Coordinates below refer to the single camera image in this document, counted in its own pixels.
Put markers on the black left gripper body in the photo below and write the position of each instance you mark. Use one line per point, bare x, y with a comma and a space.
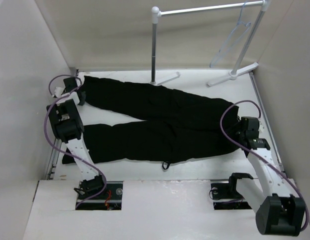
82, 100

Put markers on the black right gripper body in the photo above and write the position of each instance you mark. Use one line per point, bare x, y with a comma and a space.
237, 133

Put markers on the black trousers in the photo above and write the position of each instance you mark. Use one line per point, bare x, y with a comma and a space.
171, 126

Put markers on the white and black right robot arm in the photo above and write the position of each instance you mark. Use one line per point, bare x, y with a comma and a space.
277, 210

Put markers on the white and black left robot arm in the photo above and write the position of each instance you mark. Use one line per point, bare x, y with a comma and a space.
67, 126

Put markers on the pale blue clothes hanger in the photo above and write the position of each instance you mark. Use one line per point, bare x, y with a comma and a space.
234, 37

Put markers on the white metal clothes rack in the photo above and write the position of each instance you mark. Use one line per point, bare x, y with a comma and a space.
188, 34

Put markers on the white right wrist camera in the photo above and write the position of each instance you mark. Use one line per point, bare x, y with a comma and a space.
261, 127

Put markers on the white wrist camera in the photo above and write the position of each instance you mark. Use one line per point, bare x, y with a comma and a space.
58, 92
261, 127

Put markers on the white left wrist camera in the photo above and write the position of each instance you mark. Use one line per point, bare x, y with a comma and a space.
58, 92

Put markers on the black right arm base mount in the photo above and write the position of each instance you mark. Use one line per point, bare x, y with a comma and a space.
223, 198

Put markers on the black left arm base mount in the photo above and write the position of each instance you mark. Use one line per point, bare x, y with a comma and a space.
109, 200

